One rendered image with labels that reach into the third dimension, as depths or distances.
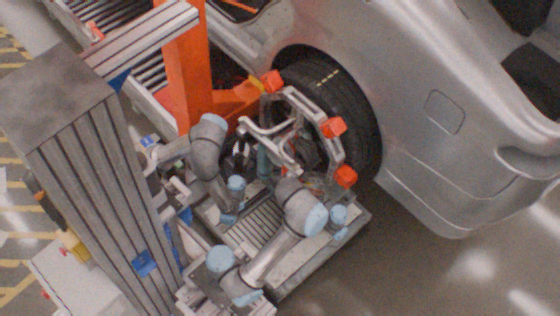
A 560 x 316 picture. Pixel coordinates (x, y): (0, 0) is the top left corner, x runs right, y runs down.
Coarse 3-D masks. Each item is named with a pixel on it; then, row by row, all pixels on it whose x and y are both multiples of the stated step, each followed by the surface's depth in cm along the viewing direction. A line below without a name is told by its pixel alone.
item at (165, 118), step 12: (60, 0) 369; (60, 12) 374; (72, 12) 361; (72, 24) 362; (84, 24) 353; (84, 36) 354; (132, 84) 322; (144, 96) 316; (156, 108) 310; (168, 120) 305
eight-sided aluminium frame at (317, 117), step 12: (264, 96) 243; (276, 96) 234; (288, 96) 225; (300, 96) 226; (264, 108) 251; (300, 108) 223; (312, 108) 223; (264, 120) 259; (312, 120) 220; (324, 120) 221; (276, 132) 266; (324, 144) 225; (336, 144) 225; (336, 156) 225; (336, 168) 231; (312, 180) 256; (324, 180) 245
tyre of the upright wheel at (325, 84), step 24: (288, 72) 233; (312, 72) 228; (336, 72) 227; (312, 96) 225; (336, 96) 221; (360, 96) 225; (360, 120) 225; (360, 144) 227; (312, 168) 267; (360, 168) 239
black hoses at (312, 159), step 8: (304, 128) 235; (296, 144) 228; (304, 144) 221; (312, 144) 221; (304, 152) 219; (312, 152) 220; (304, 160) 219; (312, 160) 221; (320, 160) 224; (304, 168) 222
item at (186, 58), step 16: (160, 0) 189; (192, 0) 190; (192, 32) 203; (176, 48) 205; (192, 48) 210; (176, 64) 215; (192, 64) 217; (208, 64) 226; (176, 80) 227; (192, 80) 225; (208, 80) 234; (176, 96) 240; (192, 96) 234; (208, 96) 243; (176, 112) 254; (192, 112) 243; (208, 112) 253
